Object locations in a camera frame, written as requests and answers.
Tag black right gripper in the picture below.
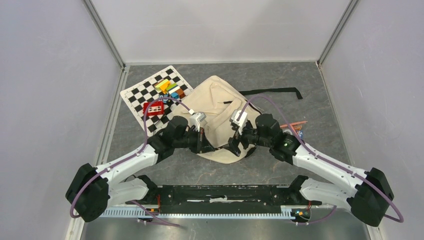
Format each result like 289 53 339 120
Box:
222 121 272 157

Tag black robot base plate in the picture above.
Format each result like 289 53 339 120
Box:
138 184 322 214

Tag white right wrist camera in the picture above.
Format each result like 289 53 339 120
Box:
229 109 248 135

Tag salmon pencil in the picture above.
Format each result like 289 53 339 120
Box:
280 120 308 129

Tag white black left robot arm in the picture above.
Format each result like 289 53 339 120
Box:
65 116 216 223

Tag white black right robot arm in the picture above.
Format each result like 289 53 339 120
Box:
227 110 394 227

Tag orange block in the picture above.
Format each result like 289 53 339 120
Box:
160 81 175 94

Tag clear tape roll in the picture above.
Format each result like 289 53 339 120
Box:
283 129 294 136

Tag beige canvas backpack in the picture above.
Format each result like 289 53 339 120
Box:
182 75 303 164

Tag red plastic block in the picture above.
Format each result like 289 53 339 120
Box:
142 100 165 117

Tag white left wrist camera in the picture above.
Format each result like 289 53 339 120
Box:
188 111 206 132

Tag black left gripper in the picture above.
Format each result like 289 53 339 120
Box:
173 126 215 154

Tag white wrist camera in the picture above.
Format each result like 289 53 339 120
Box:
229 109 248 135
188 111 206 132

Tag brown block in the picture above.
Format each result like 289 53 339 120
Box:
175 88 186 99

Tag blue cube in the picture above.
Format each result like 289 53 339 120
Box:
170 92 180 100

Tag black white chessboard mat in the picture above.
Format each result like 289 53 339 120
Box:
120 65 194 137

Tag green yellow block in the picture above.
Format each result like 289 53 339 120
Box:
154 79 169 92

